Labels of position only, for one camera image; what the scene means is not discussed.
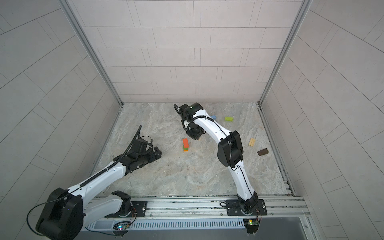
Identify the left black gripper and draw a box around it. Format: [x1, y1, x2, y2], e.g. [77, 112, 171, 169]
[137, 146, 164, 167]

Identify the red wood block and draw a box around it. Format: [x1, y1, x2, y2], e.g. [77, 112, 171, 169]
[183, 139, 189, 148]

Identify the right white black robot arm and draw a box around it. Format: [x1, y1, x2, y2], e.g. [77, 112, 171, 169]
[174, 103, 267, 216]

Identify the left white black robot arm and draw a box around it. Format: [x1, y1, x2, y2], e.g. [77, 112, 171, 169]
[31, 130, 162, 240]

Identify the natural tan wood block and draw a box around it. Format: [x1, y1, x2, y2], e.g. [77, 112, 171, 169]
[249, 138, 256, 147]

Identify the dark brown wood block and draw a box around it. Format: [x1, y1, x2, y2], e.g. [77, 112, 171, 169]
[257, 148, 269, 156]

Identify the left green circuit board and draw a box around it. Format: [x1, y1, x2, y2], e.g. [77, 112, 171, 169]
[113, 221, 132, 237]

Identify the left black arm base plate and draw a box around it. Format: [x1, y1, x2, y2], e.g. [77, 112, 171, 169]
[113, 201, 148, 218]

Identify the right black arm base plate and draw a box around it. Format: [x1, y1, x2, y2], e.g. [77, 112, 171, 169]
[220, 199, 268, 216]

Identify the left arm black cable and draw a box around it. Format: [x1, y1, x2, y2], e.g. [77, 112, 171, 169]
[26, 197, 67, 238]

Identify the aluminium mounting rail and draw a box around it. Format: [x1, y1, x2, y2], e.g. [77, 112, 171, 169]
[57, 194, 310, 222]

